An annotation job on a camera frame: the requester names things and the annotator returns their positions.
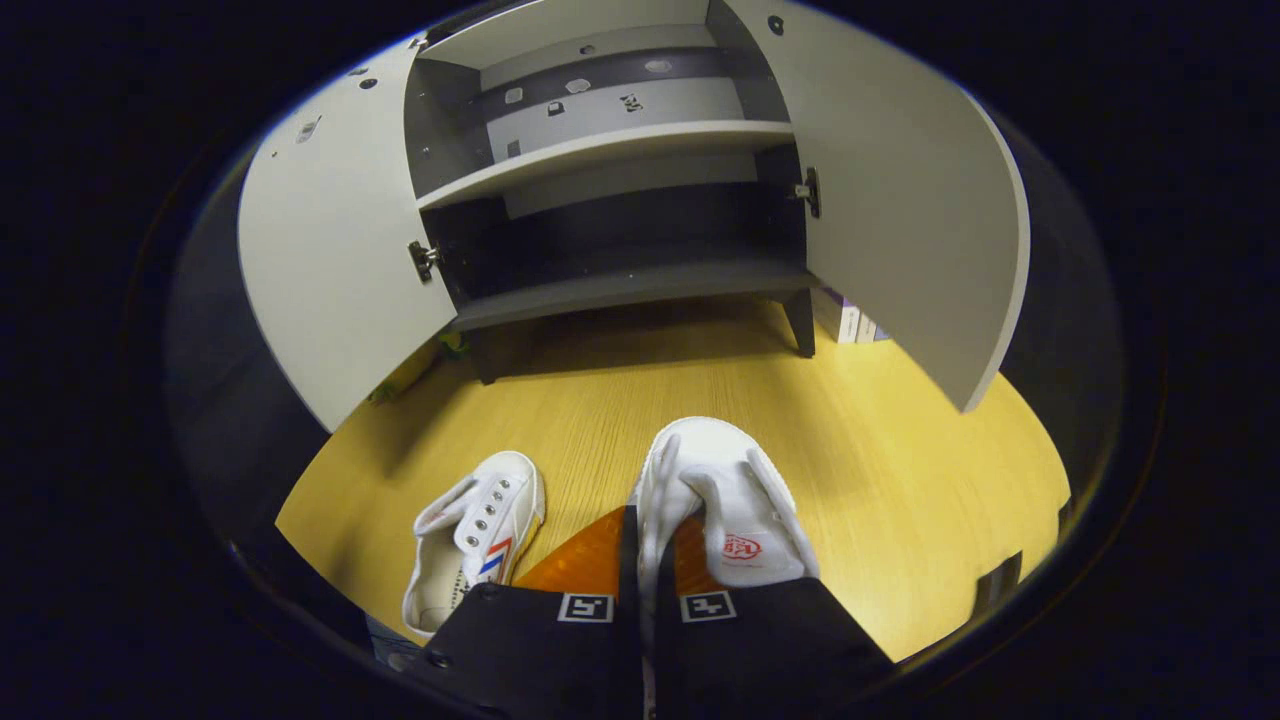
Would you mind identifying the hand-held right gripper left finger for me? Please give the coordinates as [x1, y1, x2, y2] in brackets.
[405, 505, 641, 720]

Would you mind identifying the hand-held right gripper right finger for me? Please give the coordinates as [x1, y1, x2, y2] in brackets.
[655, 515, 896, 720]

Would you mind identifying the white canvas shoe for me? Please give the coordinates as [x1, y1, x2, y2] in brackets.
[632, 416, 823, 641]
[402, 450, 547, 641]

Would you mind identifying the white shoe cabinet door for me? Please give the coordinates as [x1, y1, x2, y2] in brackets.
[237, 35, 461, 433]
[722, 0, 1031, 414]

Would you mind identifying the small yellow object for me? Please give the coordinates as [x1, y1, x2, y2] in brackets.
[368, 335, 471, 404]

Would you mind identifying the black backdrop cloth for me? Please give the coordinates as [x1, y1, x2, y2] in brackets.
[165, 95, 1126, 601]

